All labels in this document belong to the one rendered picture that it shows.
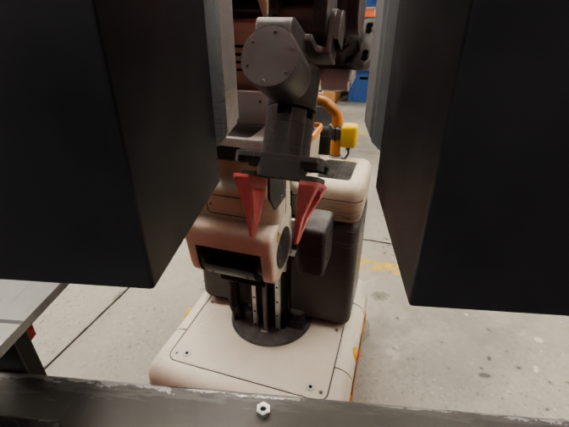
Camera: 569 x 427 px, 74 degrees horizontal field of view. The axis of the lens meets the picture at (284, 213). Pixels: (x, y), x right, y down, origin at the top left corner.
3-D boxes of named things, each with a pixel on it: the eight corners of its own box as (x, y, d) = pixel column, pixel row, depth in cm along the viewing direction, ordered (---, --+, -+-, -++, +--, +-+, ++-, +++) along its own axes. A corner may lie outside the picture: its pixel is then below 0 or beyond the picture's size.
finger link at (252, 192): (284, 246, 41) (295, 160, 41) (223, 235, 43) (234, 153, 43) (298, 241, 48) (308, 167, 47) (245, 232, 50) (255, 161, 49)
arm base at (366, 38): (377, 24, 65) (310, 24, 68) (376, -10, 58) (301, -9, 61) (369, 70, 64) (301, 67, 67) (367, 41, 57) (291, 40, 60)
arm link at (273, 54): (346, 18, 44) (277, 17, 46) (333, -47, 33) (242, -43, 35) (332, 119, 45) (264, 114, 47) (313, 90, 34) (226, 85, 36)
